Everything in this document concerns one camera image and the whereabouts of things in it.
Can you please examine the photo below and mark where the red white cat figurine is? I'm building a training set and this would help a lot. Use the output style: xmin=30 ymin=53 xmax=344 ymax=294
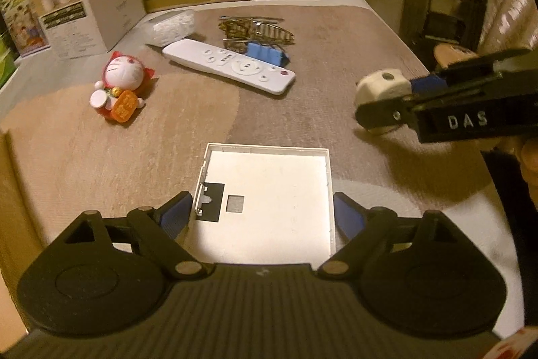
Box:
xmin=89 ymin=51 xmax=155 ymax=124

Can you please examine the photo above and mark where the white power adapter plug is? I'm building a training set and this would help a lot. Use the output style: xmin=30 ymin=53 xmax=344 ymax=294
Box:
xmin=354 ymin=69 xmax=412 ymax=136

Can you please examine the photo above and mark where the clear bag of white parts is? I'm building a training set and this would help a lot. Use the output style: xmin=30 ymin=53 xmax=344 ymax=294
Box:
xmin=146 ymin=10 xmax=195 ymax=47

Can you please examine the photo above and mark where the white square panel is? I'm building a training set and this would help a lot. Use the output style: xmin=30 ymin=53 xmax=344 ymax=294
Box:
xmin=182 ymin=143 xmax=336 ymax=269

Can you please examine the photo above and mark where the blue binder clip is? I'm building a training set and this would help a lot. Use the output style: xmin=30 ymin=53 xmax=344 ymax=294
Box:
xmin=246 ymin=42 xmax=290 ymax=67

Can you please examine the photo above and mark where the white remote control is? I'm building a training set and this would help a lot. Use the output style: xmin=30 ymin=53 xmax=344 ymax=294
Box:
xmin=162 ymin=38 xmax=296 ymax=96

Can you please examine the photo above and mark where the person right hand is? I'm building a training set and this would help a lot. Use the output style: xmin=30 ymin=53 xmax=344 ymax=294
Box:
xmin=477 ymin=136 xmax=538 ymax=206

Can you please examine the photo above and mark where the gold patterned binder clips pile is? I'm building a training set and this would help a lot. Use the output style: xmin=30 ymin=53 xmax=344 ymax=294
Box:
xmin=218 ymin=15 xmax=295 ymax=53

